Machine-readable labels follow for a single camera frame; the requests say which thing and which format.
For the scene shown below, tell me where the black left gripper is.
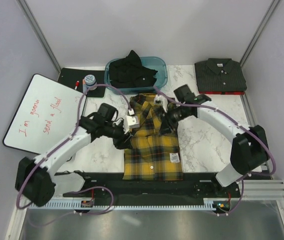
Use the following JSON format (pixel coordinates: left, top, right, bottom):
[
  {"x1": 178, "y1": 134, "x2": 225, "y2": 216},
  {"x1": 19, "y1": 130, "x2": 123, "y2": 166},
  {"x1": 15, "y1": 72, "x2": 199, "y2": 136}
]
[{"x1": 103, "y1": 119, "x2": 133, "y2": 150}]

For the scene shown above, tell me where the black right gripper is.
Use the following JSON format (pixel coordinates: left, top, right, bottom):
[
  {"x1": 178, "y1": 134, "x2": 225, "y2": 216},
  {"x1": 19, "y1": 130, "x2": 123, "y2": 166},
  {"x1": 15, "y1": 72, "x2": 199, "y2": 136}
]
[{"x1": 158, "y1": 104, "x2": 192, "y2": 137}]

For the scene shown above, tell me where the yellow plaid long sleeve shirt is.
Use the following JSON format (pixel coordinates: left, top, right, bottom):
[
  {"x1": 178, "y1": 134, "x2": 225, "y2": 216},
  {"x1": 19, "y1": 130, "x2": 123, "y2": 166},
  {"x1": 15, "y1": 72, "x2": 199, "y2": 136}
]
[{"x1": 123, "y1": 93, "x2": 183, "y2": 181}]

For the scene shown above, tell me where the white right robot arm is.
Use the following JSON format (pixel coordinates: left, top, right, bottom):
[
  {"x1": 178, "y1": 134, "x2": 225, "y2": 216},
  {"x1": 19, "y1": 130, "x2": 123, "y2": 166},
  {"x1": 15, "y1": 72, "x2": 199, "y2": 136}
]
[{"x1": 154, "y1": 84, "x2": 270, "y2": 197}]

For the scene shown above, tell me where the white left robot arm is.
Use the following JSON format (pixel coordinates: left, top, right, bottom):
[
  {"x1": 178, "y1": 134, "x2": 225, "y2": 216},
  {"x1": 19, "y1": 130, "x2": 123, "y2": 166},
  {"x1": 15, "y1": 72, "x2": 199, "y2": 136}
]
[{"x1": 15, "y1": 103, "x2": 139, "y2": 209}]

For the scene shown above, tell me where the folded dark striped shirt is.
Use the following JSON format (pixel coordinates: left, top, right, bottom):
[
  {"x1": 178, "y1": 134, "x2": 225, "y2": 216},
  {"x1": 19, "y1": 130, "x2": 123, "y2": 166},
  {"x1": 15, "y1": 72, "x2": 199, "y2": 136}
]
[{"x1": 194, "y1": 58, "x2": 247, "y2": 93}]

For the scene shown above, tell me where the blue orange eraser stick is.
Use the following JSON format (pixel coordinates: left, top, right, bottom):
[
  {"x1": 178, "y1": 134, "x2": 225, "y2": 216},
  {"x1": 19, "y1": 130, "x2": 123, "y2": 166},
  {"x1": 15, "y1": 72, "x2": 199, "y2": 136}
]
[{"x1": 82, "y1": 79, "x2": 87, "y2": 95}]

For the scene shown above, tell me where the black shirt in bin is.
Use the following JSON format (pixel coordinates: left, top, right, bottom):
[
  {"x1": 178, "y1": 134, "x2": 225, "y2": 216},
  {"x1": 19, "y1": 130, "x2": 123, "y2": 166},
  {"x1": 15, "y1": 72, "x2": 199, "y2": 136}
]
[{"x1": 109, "y1": 50, "x2": 158, "y2": 89}]

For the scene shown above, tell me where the small blue white jar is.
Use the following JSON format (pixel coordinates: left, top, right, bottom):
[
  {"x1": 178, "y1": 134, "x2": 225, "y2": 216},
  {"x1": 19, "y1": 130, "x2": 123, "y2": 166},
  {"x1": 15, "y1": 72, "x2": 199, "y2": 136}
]
[{"x1": 84, "y1": 74, "x2": 97, "y2": 91}]

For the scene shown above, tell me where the red whiteboard marker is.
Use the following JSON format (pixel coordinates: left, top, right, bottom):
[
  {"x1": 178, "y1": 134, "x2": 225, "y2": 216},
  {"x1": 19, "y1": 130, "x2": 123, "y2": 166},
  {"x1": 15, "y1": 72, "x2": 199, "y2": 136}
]
[{"x1": 74, "y1": 81, "x2": 79, "y2": 90}]

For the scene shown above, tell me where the white dry-erase board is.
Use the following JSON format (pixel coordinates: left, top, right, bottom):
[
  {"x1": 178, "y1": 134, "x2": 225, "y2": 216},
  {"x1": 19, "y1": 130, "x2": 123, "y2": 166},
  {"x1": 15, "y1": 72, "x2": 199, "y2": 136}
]
[{"x1": 3, "y1": 74, "x2": 85, "y2": 154}]

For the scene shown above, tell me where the black mat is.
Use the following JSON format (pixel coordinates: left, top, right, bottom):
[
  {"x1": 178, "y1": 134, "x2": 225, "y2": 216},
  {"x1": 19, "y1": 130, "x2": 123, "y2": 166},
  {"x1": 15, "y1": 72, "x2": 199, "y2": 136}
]
[{"x1": 57, "y1": 68, "x2": 105, "y2": 98}]

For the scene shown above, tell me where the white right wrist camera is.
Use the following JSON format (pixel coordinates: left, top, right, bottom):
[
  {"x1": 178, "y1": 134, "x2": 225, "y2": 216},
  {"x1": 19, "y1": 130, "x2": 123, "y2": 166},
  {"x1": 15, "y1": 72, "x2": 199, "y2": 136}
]
[{"x1": 154, "y1": 94, "x2": 168, "y2": 113}]

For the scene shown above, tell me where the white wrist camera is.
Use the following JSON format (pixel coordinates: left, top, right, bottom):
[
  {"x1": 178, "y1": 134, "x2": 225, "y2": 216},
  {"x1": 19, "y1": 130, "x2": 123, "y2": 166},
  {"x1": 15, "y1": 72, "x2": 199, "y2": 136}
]
[
  {"x1": 154, "y1": 94, "x2": 168, "y2": 113},
  {"x1": 123, "y1": 115, "x2": 140, "y2": 134}
]

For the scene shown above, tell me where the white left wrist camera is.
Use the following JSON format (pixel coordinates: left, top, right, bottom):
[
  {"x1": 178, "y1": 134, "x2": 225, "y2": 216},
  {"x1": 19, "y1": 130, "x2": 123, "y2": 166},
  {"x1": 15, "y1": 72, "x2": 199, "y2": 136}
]
[{"x1": 123, "y1": 115, "x2": 140, "y2": 134}]

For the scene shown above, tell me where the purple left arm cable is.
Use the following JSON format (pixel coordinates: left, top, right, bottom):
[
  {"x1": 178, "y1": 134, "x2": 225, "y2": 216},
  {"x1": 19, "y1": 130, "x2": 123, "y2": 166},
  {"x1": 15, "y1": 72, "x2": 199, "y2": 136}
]
[{"x1": 15, "y1": 84, "x2": 135, "y2": 216}]

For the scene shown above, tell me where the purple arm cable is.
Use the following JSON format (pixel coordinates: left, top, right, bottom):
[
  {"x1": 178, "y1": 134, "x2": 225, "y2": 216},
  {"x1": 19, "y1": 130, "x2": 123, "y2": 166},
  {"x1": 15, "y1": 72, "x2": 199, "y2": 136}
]
[
  {"x1": 153, "y1": 86, "x2": 277, "y2": 217},
  {"x1": 15, "y1": 84, "x2": 135, "y2": 216}
]

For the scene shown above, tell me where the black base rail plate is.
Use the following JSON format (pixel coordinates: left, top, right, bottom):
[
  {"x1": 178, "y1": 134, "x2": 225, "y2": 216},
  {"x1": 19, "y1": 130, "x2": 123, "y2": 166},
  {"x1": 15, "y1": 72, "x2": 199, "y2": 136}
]
[{"x1": 61, "y1": 171, "x2": 242, "y2": 206}]

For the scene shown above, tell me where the light blue cable duct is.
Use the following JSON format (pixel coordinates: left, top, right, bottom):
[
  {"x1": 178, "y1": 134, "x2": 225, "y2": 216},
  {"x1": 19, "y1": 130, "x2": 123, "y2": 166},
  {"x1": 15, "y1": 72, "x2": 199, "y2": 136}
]
[{"x1": 40, "y1": 199, "x2": 229, "y2": 211}]

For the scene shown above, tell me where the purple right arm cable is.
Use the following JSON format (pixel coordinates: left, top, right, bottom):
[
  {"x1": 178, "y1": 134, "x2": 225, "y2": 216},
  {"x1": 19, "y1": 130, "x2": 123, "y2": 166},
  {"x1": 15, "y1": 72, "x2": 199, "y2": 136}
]
[{"x1": 153, "y1": 86, "x2": 277, "y2": 217}]

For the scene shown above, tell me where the aluminium frame rail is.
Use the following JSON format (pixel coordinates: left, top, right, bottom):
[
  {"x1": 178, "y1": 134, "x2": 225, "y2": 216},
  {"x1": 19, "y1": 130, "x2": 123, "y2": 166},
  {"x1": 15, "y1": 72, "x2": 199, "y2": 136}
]
[{"x1": 16, "y1": 178, "x2": 284, "y2": 201}]

